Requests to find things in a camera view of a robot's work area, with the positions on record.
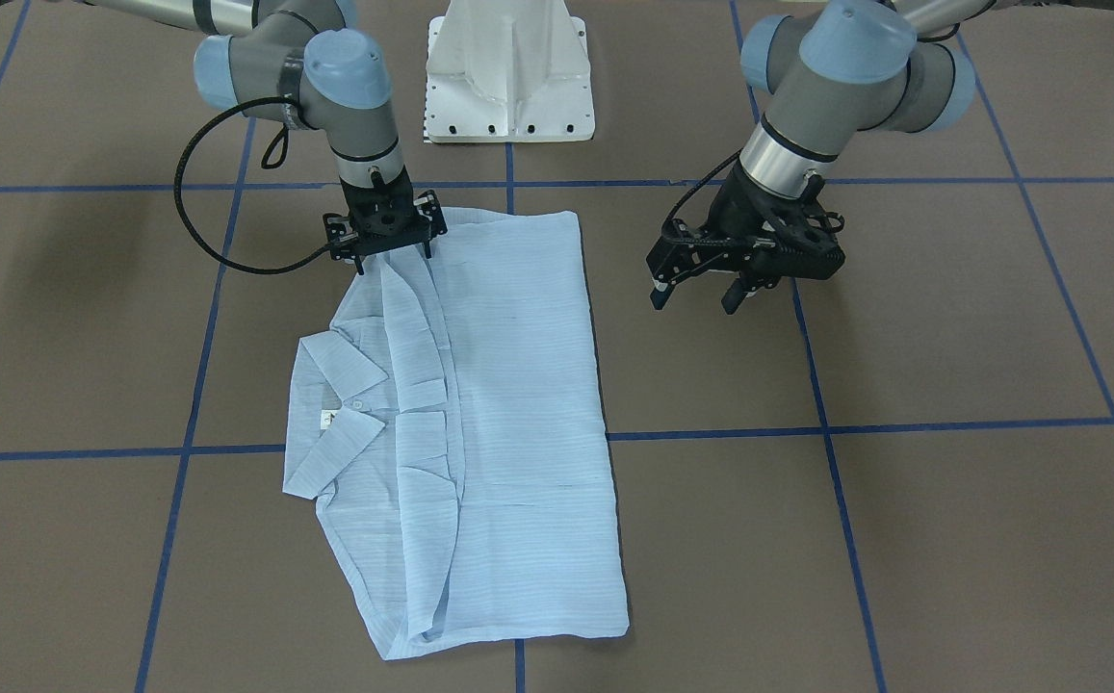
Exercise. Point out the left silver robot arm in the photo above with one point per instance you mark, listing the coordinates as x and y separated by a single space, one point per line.
855 66

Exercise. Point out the brown paper table cover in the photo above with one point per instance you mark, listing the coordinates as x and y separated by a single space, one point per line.
898 479

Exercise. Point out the light blue button-up shirt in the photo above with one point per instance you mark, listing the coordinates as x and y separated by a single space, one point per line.
448 426

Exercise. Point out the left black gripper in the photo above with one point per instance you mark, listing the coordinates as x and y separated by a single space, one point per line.
732 214

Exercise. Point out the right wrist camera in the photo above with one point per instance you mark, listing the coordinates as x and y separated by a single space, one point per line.
338 234

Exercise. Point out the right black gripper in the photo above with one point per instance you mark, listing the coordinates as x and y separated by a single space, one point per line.
336 228

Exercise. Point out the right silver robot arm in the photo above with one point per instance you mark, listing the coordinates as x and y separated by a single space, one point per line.
308 67

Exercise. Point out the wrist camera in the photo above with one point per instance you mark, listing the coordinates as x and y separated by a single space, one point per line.
806 243
338 234

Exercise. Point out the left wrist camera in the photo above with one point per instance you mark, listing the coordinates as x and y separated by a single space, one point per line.
806 243

